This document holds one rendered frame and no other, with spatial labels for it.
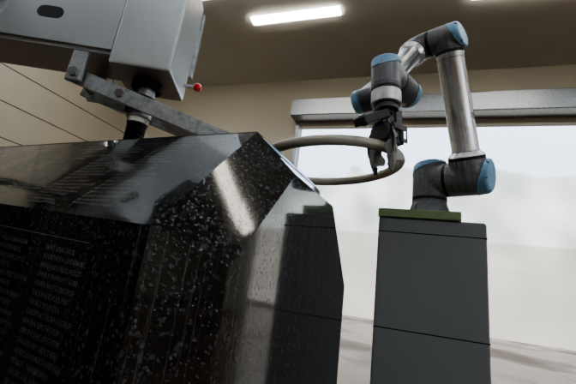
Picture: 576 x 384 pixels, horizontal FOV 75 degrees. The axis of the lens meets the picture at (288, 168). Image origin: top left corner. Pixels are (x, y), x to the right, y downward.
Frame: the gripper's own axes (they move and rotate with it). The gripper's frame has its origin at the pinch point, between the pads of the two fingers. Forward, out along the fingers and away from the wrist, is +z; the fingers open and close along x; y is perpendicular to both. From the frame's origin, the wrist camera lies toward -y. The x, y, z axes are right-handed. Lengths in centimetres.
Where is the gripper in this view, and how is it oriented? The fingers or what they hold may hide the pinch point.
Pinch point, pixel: (381, 168)
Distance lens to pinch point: 108.4
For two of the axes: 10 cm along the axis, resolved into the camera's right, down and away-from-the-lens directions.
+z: -0.7, 9.5, -3.1
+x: -5.7, 2.1, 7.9
